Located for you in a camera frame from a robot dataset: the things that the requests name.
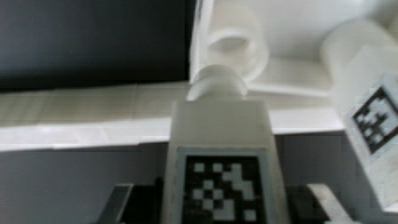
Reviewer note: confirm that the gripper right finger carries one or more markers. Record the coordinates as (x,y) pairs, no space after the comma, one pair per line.
(315,206)

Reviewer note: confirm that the white front fence bar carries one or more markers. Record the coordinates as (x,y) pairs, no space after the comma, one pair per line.
(88,117)

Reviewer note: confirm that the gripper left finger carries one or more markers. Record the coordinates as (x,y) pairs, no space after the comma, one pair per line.
(132,207)

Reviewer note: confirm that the white chair seat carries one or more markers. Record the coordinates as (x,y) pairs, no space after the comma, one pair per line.
(260,35)

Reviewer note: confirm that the white chair leg with tag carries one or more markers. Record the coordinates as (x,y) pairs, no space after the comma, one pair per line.
(359,56)

